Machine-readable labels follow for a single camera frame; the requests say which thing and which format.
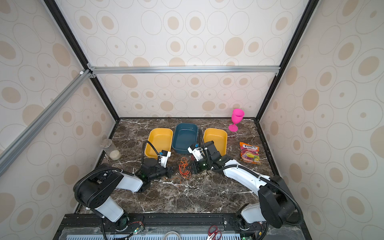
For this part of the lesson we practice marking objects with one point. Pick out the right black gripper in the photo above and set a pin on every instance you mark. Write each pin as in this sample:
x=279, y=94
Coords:
x=194, y=169

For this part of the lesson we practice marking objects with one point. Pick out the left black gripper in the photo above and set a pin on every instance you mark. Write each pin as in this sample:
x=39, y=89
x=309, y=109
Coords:
x=168, y=172

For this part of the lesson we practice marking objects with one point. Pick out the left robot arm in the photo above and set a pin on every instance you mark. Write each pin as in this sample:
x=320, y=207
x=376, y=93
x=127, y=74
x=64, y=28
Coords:
x=94, y=190

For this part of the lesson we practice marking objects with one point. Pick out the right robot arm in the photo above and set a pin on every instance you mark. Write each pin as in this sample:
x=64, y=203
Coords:
x=276, y=205

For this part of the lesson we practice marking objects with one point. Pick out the right yellow plastic bin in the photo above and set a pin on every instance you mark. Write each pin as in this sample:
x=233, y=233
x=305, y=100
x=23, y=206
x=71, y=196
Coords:
x=219, y=137

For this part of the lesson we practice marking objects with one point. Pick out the yellow plastic bin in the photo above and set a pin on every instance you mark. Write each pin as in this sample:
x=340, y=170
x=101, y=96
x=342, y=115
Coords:
x=219, y=137
x=161, y=139

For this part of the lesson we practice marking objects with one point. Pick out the left yellow plastic bin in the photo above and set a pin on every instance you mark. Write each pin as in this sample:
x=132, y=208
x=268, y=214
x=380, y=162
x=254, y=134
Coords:
x=161, y=139

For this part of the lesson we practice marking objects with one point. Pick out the teal plastic bin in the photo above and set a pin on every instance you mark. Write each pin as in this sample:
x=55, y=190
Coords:
x=185, y=135

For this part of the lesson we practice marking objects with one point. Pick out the colourful snack bag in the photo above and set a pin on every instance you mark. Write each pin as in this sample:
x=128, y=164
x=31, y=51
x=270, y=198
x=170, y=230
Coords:
x=249, y=153

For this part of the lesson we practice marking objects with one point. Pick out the clear jar with white powder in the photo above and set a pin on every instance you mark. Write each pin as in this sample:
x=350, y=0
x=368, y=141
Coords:
x=110, y=149

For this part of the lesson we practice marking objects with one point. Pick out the pink plastic goblet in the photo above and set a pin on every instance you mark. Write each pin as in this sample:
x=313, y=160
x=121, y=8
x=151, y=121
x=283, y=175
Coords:
x=237, y=117

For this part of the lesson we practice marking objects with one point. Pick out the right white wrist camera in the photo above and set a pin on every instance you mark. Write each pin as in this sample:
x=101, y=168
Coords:
x=196, y=151

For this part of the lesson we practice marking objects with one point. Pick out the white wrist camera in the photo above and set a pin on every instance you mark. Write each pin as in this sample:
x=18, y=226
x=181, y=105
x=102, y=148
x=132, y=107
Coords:
x=163, y=158
x=196, y=151

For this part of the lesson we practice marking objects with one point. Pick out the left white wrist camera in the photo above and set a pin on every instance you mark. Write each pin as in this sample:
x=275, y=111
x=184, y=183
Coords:
x=163, y=158

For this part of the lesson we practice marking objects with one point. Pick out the red handled scissors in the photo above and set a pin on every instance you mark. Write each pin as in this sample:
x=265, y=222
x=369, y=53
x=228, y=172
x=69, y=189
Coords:
x=214, y=233

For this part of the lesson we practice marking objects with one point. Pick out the horizontal aluminium rail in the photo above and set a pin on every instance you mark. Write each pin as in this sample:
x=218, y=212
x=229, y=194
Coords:
x=185, y=70

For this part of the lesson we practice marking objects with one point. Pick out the diagonal aluminium rail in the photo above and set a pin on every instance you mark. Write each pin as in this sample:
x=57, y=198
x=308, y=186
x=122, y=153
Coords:
x=13, y=151

